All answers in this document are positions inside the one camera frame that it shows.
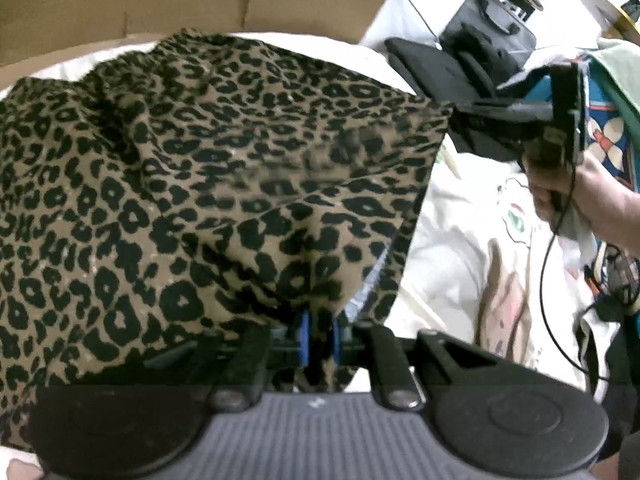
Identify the dark printed cloth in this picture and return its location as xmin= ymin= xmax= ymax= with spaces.
xmin=575 ymin=240 xmax=640 ymax=461

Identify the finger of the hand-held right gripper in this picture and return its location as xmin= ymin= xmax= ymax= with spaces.
xmin=450 ymin=100 xmax=553 ymax=127

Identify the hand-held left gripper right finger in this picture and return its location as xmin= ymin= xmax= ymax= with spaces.
xmin=331 ymin=317 xmax=496 ymax=411

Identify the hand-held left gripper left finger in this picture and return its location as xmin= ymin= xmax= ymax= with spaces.
xmin=145 ymin=310 xmax=311 ymax=411

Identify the person's right forearm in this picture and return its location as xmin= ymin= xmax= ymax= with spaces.
xmin=585 ymin=160 xmax=640 ymax=253

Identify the cream printed bedsheet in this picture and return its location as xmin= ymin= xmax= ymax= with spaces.
xmin=0 ymin=30 xmax=601 ymax=480

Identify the black cable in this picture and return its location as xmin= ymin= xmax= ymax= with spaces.
xmin=542 ymin=160 xmax=608 ymax=383

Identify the leopard print garment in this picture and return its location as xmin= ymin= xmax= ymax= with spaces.
xmin=0 ymin=27 xmax=456 ymax=453

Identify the white cable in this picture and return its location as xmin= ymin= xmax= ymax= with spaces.
xmin=397 ymin=0 xmax=443 ymax=43

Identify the round gold rimmed stool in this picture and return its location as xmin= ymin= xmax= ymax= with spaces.
xmin=570 ymin=0 xmax=640 ymax=43

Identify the grey bag with handles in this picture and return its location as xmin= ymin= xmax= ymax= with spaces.
xmin=440 ymin=0 xmax=538 ymax=61

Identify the black folded garment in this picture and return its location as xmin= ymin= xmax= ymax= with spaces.
xmin=384 ymin=35 xmax=526 ymax=161

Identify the teal patterned cloth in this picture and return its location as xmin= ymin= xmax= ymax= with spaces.
xmin=500 ymin=60 xmax=640 ymax=196

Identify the person's right hand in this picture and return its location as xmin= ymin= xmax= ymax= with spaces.
xmin=522 ymin=152 xmax=608 ymax=233

